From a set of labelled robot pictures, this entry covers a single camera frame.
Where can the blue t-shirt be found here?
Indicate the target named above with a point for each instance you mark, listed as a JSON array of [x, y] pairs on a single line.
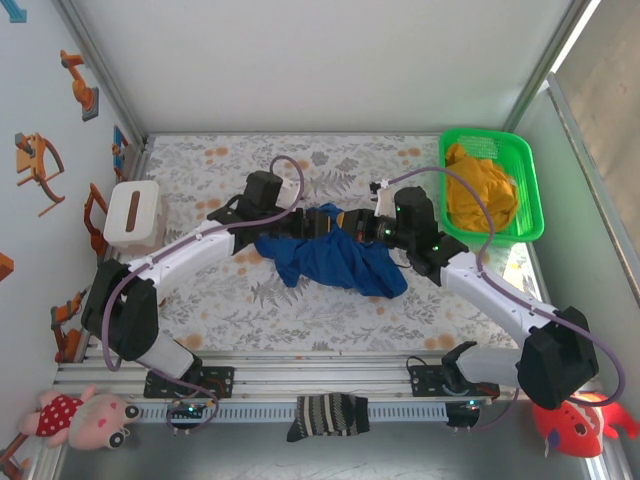
[[330, 260]]

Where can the green plastic mesh basket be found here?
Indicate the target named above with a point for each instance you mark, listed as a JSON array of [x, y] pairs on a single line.
[[530, 190]]

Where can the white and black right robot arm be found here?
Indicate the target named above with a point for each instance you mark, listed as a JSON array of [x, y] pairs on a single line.
[[500, 300]]

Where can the orange-yellow garment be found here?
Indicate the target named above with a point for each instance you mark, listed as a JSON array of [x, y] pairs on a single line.
[[475, 195]]

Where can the floral print tablecloth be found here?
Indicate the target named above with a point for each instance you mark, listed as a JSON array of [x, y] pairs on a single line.
[[300, 325]]

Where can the white tissue box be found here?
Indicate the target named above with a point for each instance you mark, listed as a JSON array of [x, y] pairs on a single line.
[[125, 210]]

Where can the black and white striped sock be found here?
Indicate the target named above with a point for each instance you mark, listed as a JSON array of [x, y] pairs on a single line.
[[327, 415]]

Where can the small black controller board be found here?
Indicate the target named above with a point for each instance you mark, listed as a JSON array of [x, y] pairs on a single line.
[[187, 412], [464, 412]]

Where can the red fish plush toy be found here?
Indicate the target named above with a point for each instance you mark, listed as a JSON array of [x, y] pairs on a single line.
[[570, 430]]

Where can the pink pig plush toy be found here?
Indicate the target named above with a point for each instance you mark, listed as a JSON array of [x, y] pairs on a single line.
[[95, 417]]

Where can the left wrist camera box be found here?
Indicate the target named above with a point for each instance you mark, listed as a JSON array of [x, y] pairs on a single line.
[[290, 192]]

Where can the aluminium rail base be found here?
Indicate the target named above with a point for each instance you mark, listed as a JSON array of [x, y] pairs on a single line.
[[325, 370]]

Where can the blue and orange wall sticker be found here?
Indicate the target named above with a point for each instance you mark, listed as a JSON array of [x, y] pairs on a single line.
[[119, 150]]

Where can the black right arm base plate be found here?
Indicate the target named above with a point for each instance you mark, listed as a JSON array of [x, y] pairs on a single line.
[[425, 382]]

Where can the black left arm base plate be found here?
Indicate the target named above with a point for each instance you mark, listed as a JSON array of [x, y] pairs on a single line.
[[220, 382]]

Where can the aluminium frame post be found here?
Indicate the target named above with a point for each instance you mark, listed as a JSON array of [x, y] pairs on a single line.
[[545, 75], [100, 75]]

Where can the orange claw machine wall sticker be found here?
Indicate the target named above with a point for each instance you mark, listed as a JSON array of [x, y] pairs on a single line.
[[30, 160]]

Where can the orange block wall sticker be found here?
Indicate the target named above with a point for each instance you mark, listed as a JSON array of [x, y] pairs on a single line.
[[4, 267]]

